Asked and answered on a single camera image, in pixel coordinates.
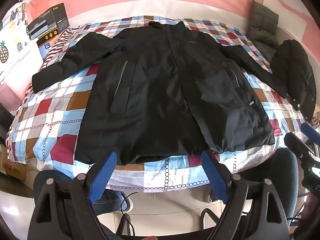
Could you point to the white plastic storage box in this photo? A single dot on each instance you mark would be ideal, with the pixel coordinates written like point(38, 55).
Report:
point(22, 67)

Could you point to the checkered bed sheet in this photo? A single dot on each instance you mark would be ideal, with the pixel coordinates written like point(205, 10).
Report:
point(50, 120)

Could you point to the black puffer coat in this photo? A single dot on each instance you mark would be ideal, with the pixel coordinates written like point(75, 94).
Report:
point(292, 65)

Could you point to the cardboard box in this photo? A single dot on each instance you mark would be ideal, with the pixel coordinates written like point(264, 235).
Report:
point(12, 165)

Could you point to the black jacket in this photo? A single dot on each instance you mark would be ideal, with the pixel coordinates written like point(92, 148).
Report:
point(162, 92)

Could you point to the black appliance box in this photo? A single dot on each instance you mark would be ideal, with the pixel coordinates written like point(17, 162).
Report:
point(50, 22)

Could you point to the red white striped pillow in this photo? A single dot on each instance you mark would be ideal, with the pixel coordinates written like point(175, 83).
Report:
point(62, 45)

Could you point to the grey quilted cushion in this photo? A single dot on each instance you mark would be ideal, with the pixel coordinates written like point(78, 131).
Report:
point(262, 25)

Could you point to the pineapple print cloth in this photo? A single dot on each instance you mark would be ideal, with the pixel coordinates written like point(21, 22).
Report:
point(12, 37)

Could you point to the blue box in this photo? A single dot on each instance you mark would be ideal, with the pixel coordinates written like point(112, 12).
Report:
point(46, 48)

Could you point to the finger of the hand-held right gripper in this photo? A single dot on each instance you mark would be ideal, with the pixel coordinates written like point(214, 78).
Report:
point(296, 143)
point(308, 130)

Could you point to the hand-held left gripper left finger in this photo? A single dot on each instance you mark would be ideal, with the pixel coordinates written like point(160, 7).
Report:
point(103, 177)

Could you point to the person's left shoe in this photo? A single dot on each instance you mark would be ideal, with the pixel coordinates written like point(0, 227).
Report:
point(126, 202)

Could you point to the person's shoe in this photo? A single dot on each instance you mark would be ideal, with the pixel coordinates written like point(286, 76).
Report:
point(212, 195)
point(126, 202)

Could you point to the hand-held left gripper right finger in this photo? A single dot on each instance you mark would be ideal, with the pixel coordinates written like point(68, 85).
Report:
point(215, 177)

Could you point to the person's right shoe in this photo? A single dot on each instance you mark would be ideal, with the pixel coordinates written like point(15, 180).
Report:
point(212, 195)

